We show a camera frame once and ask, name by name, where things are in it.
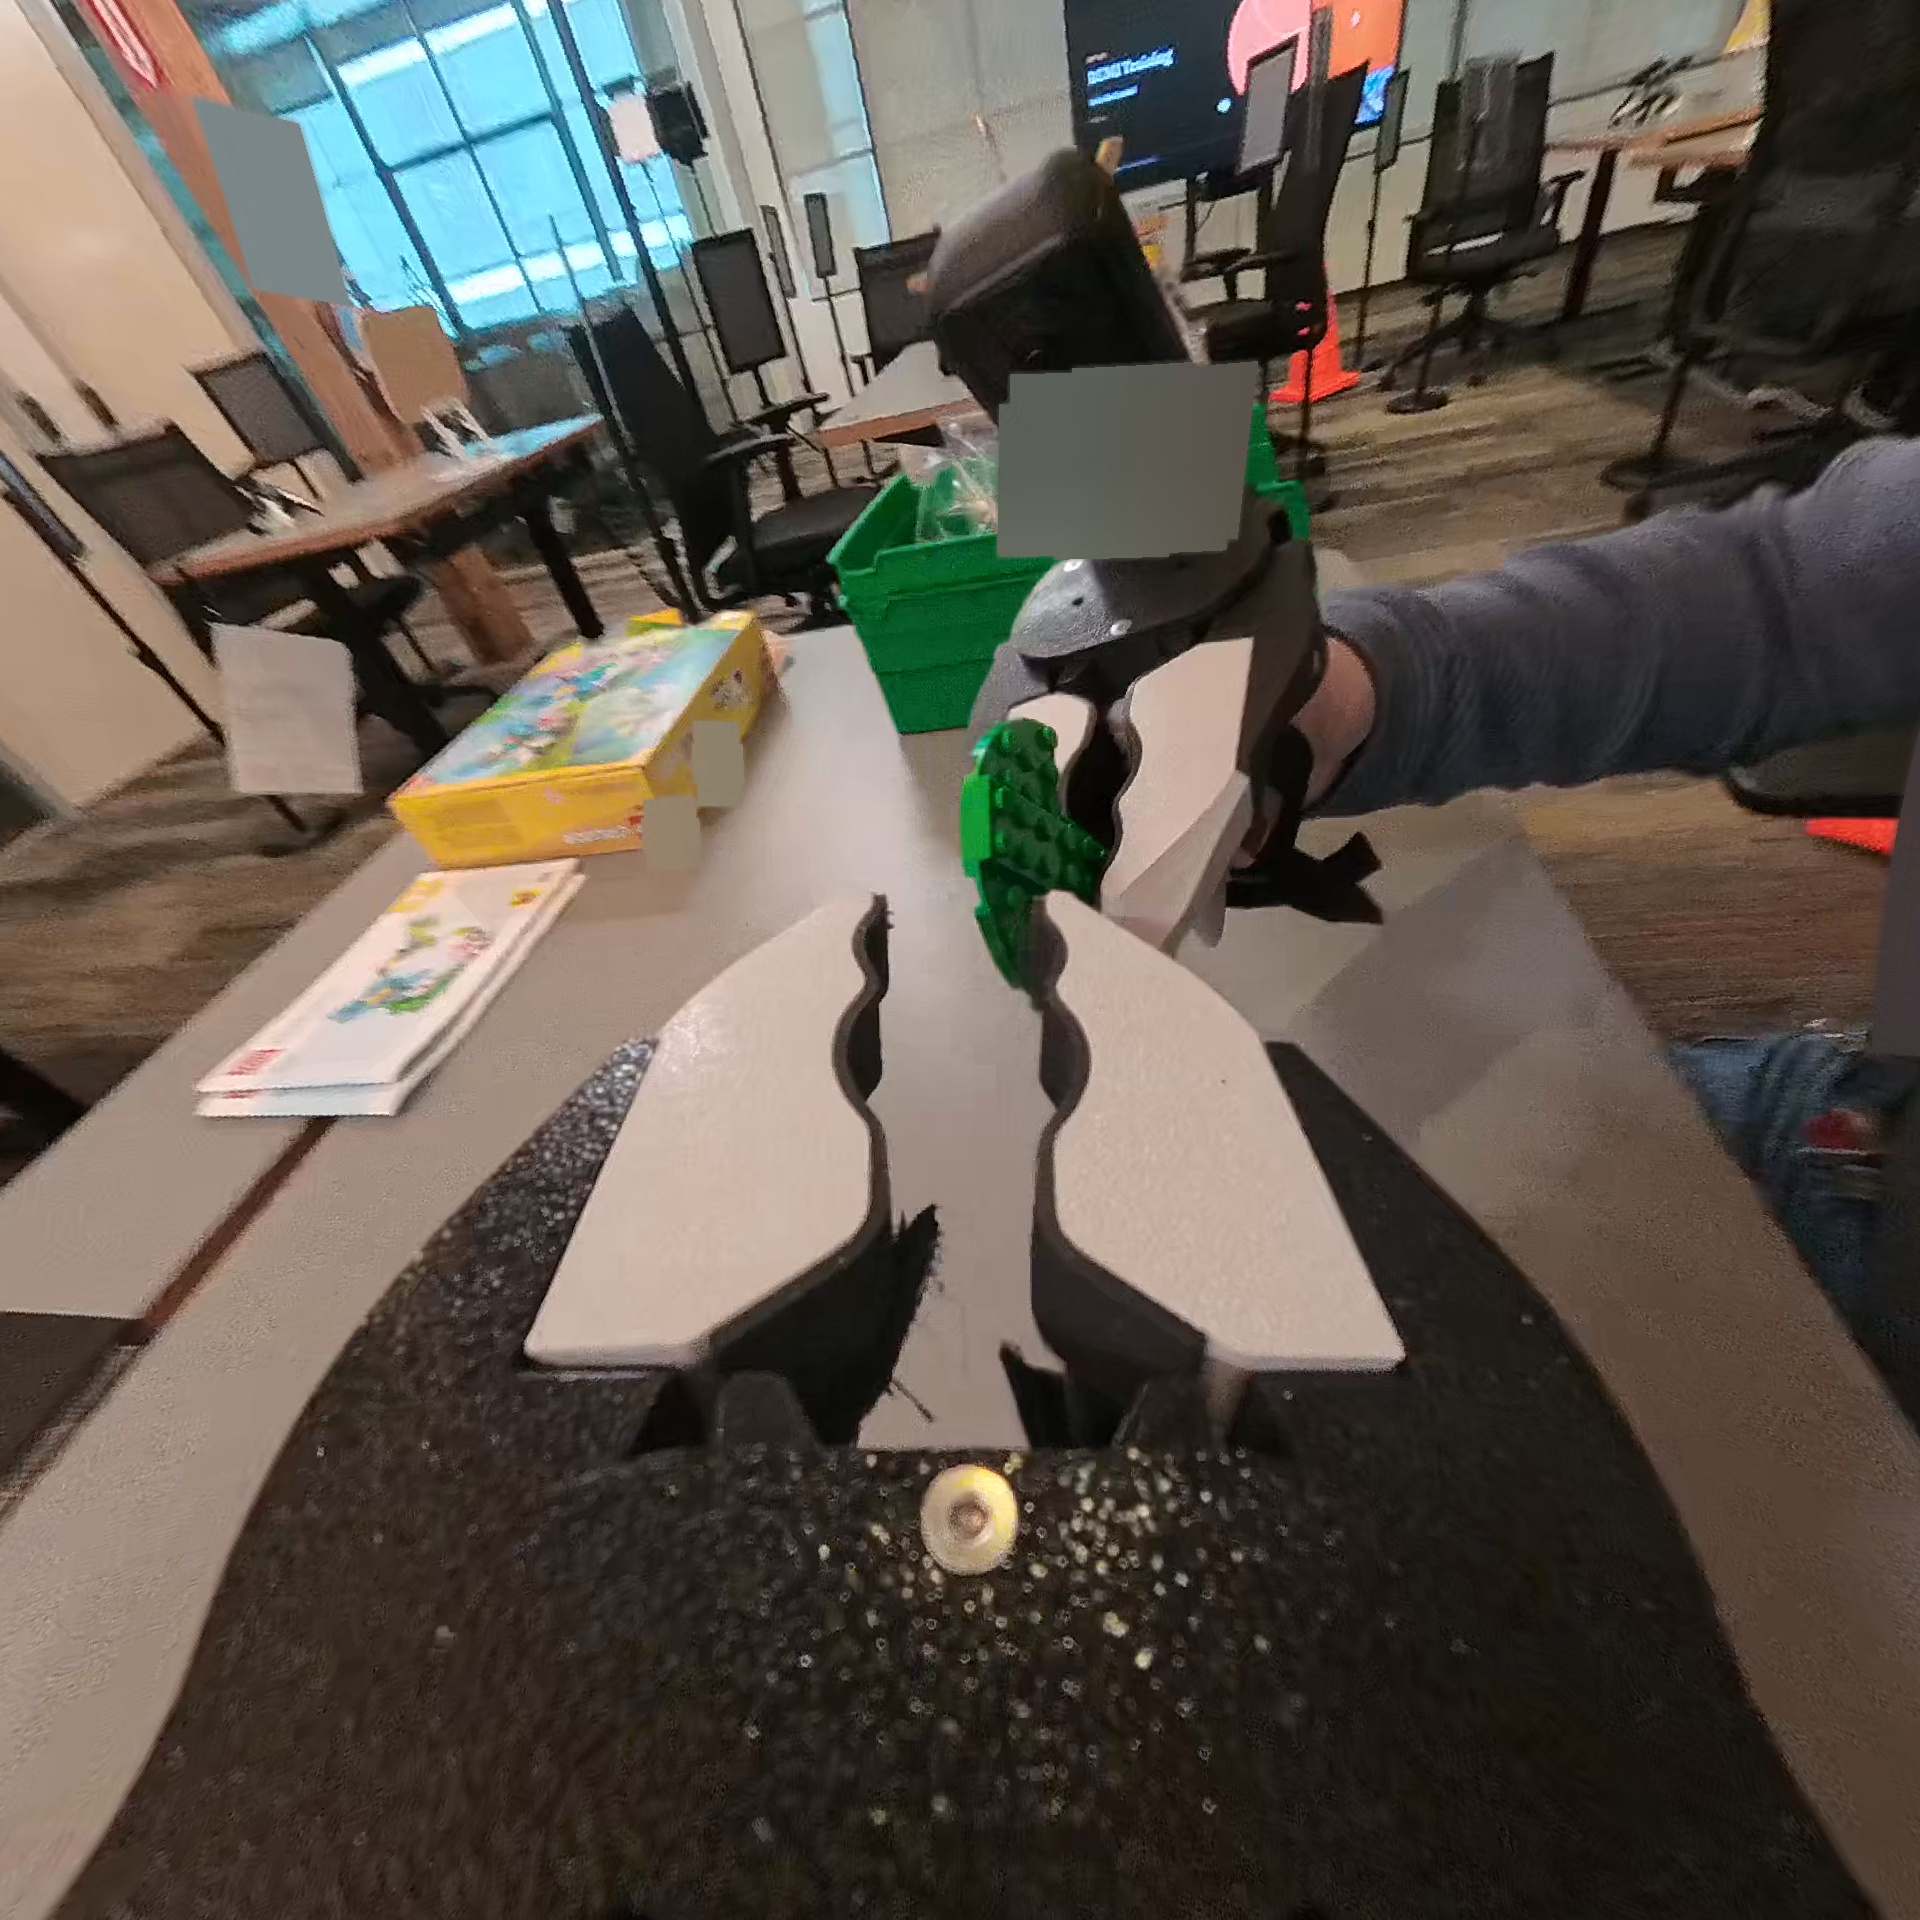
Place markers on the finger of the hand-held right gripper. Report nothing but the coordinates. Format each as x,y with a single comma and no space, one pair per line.
1193,796
1067,716

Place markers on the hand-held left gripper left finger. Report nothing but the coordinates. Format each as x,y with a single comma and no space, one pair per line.
721,1142

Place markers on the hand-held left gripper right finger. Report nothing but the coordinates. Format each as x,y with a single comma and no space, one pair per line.
1200,1172

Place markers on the green rounded lego plate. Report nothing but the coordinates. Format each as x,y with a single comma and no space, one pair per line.
1003,841

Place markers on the person's right forearm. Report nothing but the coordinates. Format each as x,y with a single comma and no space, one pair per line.
1622,661

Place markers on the yellow lego box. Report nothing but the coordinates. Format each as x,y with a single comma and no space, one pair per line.
586,734

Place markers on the person's right hand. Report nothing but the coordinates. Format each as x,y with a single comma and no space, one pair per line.
1342,721

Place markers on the green stacked plastic bins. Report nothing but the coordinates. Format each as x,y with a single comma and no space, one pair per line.
914,599

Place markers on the clear plastic parts bags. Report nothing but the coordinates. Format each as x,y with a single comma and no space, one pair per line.
961,482

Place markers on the orange traffic cone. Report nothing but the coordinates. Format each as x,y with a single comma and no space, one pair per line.
1314,353

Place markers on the black monitor on stand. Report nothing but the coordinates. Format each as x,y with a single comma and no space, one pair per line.
739,301

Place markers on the white instruction booklet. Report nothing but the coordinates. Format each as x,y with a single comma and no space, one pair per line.
299,1103
404,974

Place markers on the black office chair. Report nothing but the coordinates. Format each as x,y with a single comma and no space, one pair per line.
1483,196
705,465
166,511

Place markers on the black studio light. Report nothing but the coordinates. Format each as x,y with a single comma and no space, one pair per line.
674,124

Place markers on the person's jeans leg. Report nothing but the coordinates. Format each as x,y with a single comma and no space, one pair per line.
1799,1142

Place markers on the wooden office desk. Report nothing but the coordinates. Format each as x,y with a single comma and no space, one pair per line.
388,511
1664,149

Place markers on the orange flat floor marker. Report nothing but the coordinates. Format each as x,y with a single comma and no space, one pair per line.
1852,836

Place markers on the wall display screen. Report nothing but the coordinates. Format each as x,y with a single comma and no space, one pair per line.
1155,76

